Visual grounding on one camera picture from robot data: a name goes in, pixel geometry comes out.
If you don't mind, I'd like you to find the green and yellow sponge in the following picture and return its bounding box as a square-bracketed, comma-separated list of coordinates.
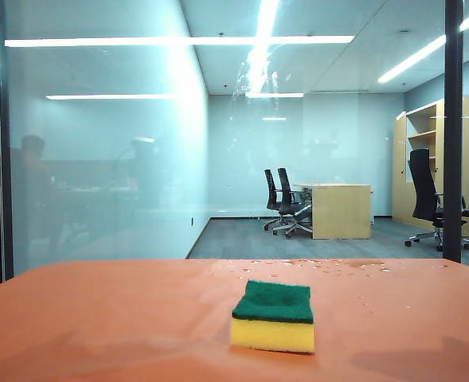
[230, 279, 316, 355]

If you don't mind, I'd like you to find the black mesh office chair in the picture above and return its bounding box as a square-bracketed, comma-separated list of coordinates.
[262, 168, 295, 232]
[273, 167, 314, 239]

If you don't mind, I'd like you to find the clear glass partition pane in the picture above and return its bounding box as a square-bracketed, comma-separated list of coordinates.
[0, 0, 469, 275]

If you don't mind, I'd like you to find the light wooden shelf cabinet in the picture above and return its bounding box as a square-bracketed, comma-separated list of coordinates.
[391, 95, 469, 238]

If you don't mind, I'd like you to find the black highback office chair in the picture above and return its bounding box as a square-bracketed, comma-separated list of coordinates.
[404, 148, 469, 252]

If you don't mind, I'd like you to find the long ceiling light strip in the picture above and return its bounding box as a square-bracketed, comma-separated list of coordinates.
[377, 2, 469, 84]

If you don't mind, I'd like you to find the dark metal frame post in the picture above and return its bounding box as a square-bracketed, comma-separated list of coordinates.
[442, 0, 464, 263]

